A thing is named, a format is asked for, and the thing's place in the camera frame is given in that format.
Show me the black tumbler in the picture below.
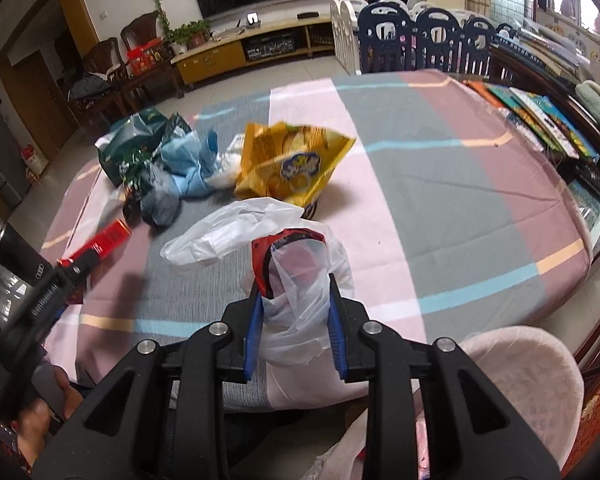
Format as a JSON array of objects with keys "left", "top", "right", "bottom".
[{"left": 0, "top": 220, "right": 63, "bottom": 301}]

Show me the dark green foil packet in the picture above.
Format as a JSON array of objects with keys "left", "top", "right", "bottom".
[{"left": 122, "top": 115, "right": 193, "bottom": 196}]

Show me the yellow wooden TV cabinet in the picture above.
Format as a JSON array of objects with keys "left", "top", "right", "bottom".
[{"left": 171, "top": 14, "right": 336, "bottom": 86}]

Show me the dark green tissue pack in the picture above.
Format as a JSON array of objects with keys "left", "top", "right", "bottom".
[{"left": 95, "top": 109, "right": 171, "bottom": 186}]

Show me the yellow chip bag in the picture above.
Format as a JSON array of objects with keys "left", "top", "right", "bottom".
[{"left": 234, "top": 121, "right": 357, "bottom": 211}]

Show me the stack of books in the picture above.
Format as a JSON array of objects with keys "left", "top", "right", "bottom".
[{"left": 490, "top": 22, "right": 588, "bottom": 86}]

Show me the red snack carton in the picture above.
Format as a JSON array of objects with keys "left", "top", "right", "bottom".
[{"left": 250, "top": 228, "right": 328, "bottom": 301}]

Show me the navy baby fence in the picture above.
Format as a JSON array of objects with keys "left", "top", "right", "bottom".
[{"left": 357, "top": 2, "right": 518, "bottom": 76}]

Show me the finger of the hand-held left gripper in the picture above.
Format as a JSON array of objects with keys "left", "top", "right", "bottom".
[{"left": 60, "top": 252, "right": 101, "bottom": 291}]

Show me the black amplifier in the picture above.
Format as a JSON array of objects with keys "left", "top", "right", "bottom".
[{"left": 244, "top": 35, "right": 297, "bottom": 60}]

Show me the orange picture book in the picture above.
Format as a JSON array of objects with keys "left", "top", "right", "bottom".
[{"left": 462, "top": 79, "right": 506, "bottom": 108}]

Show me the white crumpled tissue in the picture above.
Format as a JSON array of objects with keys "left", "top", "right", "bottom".
[{"left": 205, "top": 132, "right": 246, "bottom": 190}]

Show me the blue face mask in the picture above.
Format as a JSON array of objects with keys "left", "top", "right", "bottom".
[{"left": 160, "top": 129, "right": 221, "bottom": 196}]

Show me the potted green plant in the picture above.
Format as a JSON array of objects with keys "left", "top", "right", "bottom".
[{"left": 165, "top": 19, "right": 212, "bottom": 55}]

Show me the grey blue plastic bag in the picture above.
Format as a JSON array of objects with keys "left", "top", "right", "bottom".
[{"left": 140, "top": 160, "right": 181, "bottom": 226}]

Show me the long red box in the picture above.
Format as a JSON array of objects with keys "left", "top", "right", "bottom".
[{"left": 57, "top": 220, "right": 132, "bottom": 268}]

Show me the dark backpack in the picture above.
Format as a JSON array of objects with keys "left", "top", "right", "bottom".
[{"left": 69, "top": 72, "right": 113, "bottom": 101}]

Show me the grey refrigerator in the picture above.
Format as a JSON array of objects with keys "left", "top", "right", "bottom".
[{"left": 0, "top": 85, "right": 33, "bottom": 211}]

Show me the dark carved wooden chair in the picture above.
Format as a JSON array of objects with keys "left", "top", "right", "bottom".
[
  {"left": 69, "top": 37, "right": 131, "bottom": 126},
  {"left": 120, "top": 10, "right": 183, "bottom": 103}
]

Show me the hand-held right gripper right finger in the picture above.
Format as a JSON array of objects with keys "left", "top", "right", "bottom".
[{"left": 327, "top": 272, "right": 563, "bottom": 480}]

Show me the red gift box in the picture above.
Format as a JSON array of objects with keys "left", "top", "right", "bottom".
[{"left": 126, "top": 38, "right": 163, "bottom": 76}]

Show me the white plastic bag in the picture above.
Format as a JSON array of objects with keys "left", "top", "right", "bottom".
[{"left": 160, "top": 197, "right": 356, "bottom": 368}]

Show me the white plastic-lined bin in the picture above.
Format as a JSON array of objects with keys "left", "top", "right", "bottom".
[{"left": 300, "top": 325, "right": 586, "bottom": 480}]

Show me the dark wooden side table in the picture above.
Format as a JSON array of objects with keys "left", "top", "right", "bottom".
[{"left": 490, "top": 40, "right": 600, "bottom": 151}]

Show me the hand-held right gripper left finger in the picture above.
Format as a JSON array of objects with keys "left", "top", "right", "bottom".
[{"left": 32, "top": 282, "right": 266, "bottom": 480}]

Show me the white remote control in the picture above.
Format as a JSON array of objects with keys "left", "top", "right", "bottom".
[{"left": 509, "top": 87, "right": 581, "bottom": 158}]

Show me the striped pastel tablecloth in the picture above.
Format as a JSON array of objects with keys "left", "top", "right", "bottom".
[{"left": 40, "top": 69, "right": 593, "bottom": 396}]

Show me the person's left hand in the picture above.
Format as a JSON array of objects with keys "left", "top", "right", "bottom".
[{"left": 12, "top": 375, "right": 86, "bottom": 471}]

